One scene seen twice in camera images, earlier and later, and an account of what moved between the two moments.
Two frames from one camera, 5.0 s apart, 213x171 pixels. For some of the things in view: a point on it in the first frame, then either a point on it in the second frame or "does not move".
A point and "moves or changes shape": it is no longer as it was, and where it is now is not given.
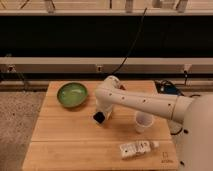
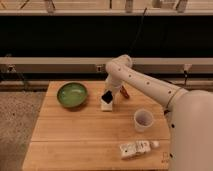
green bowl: [73, 94] does not move
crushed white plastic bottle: [137, 148] does not move
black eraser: [99, 117] moves or changes shape
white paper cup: [142, 120] does not move
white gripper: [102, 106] → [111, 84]
